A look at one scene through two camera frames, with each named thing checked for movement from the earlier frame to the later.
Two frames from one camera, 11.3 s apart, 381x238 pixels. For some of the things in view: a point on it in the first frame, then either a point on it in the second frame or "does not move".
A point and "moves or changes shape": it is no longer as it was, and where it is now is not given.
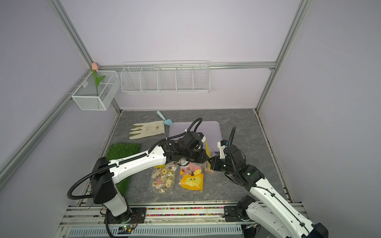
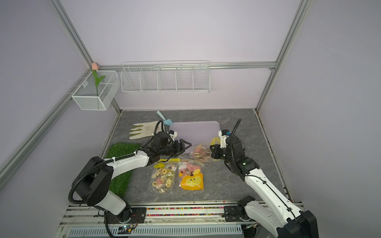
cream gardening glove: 148,129 does not move
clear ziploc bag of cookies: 209,155 moves or changes shape
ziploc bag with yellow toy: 191,177 does not move
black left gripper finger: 205,157 → 182,145
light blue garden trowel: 166,121 does not move
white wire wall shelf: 190,76 does not move
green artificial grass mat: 119,150 does not move
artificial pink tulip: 95,67 does not move
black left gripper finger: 202,161 → 179,153
